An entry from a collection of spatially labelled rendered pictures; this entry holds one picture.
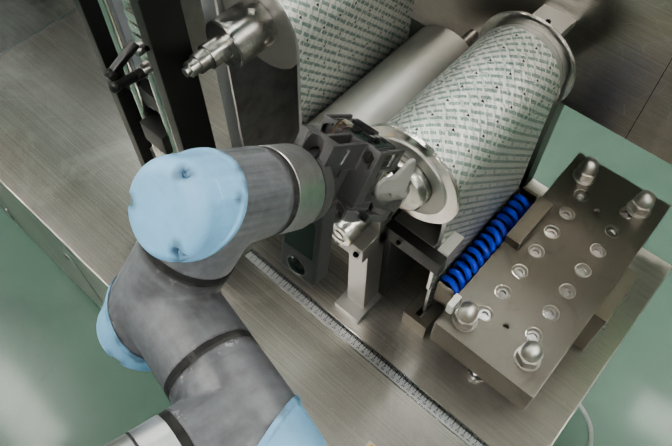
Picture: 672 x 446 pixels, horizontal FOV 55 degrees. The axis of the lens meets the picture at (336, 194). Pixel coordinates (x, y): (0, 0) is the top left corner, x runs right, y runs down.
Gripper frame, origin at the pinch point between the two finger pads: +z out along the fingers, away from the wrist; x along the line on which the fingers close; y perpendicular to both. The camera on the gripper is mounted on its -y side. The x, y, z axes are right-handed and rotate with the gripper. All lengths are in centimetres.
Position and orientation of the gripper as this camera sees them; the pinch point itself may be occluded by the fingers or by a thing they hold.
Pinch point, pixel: (383, 183)
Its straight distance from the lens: 74.4
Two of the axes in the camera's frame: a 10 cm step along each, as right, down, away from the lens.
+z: 5.1, -1.1, 8.5
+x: -7.5, -5.5, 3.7
